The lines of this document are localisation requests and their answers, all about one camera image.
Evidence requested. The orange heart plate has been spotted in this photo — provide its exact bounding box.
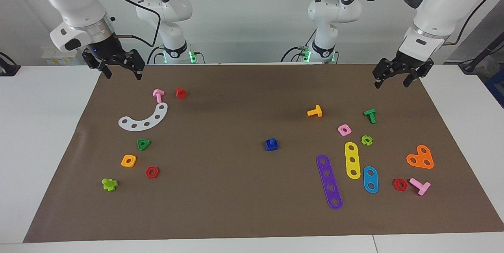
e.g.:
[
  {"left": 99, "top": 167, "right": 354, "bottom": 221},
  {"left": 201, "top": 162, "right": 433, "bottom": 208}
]
[{"left": 406, "top": 145, "right": 434, "bottom": 169}]

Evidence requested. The white curved five-hole plate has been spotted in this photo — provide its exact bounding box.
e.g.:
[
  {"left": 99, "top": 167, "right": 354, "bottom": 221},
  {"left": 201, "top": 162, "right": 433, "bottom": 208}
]
[{"left": 118, "top": 102, "right": 169, "bottom": 132}]

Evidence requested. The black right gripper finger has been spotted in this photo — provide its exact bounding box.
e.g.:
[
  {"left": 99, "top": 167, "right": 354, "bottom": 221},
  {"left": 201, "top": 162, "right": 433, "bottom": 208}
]
[
  {"left": 82, "top": 48, "right": 113, "bottom": 80},
  {"left": 122, "top": 49, "right": 146, "bottom": 81}
]

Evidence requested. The blue crate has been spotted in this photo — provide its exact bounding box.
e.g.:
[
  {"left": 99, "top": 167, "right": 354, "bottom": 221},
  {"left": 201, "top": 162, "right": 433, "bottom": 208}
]
[{"left": 485, "top": 68, "right": 504, "bottom": 108}]

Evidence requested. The black device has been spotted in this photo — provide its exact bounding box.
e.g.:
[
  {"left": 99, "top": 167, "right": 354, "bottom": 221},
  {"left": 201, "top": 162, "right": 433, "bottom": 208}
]
[{"left": 0, "top": 52, "right": 21, "bottom": 76}]

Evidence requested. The black base cable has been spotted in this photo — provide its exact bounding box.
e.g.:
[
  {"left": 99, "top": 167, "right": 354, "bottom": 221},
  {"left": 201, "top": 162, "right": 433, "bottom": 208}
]
[
  {"left": 147, "top": 45, "right": 166, "bottom": 65},
  {"left": 280, "top": 46, "right": 311, "bottom": 63}
]

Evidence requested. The purple four-hole plate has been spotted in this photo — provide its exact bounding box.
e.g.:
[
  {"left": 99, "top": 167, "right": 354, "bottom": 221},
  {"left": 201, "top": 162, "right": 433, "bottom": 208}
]
[{"left": 316, "top": 154, "right": 343, "bottom": 210}]

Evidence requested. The brown table mat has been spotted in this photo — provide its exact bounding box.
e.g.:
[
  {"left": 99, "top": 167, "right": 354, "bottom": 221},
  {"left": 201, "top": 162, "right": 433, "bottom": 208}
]
[{"left": 23, "top": 63, "right": 504, "bottom": 243}]

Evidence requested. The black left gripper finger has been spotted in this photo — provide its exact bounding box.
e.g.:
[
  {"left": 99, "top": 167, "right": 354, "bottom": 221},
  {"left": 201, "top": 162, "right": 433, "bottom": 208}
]
[
  {"left": 402, "top": 60, "right": 435, "bottom": 88},
  {"left": 372, "top": 58, "right": 397, "bottom": 89}
]

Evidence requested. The grey partition panel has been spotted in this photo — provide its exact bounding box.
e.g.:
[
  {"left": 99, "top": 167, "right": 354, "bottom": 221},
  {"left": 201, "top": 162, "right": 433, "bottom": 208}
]
[{"left": 444, "top": 0, "right": 504, "bottom": 64}]

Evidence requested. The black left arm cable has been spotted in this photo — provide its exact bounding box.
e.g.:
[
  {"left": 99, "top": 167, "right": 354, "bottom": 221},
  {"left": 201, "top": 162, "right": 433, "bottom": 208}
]
[{"left": 352, "top": 0, "right": 493, "bottom": 45}]

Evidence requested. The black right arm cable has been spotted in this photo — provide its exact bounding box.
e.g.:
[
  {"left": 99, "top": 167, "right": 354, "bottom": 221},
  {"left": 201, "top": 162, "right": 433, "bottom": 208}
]
[{"left": 90, "top": 0, "right": 162, "bottom": 48}]

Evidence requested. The black pole stand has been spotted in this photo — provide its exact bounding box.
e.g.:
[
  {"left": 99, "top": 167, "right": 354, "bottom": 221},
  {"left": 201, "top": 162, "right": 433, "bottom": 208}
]
[{"left": 459, "top": 32, "right": 504, "bottom": 74}]

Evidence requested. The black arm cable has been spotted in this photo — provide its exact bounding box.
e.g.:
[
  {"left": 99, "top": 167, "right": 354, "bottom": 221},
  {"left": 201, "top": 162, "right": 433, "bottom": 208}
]
[
  {"left": 90, "top": 0, "right": 162, "bottom": 48},
  {"left": 352, "top": 0, "right": 493, "bottom": 45}
]

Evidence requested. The blue two-hole plate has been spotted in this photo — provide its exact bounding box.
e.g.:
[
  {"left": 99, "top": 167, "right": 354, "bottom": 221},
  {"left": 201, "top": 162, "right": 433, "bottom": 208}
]
[{"left": 363, "top": 166, "right": 379, "bottom": 194}]

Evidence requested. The yellow three-hole plate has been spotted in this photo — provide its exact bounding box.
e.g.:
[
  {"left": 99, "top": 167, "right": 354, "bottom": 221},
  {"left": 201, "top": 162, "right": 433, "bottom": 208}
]
[{"left": 345, "top": 142, "right": 361, "bottom": 180}]

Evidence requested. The white box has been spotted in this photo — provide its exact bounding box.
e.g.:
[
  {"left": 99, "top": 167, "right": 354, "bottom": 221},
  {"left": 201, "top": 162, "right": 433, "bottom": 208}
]
[{"left": 41, "top": 46, "right": 85, "bottom": 65}]

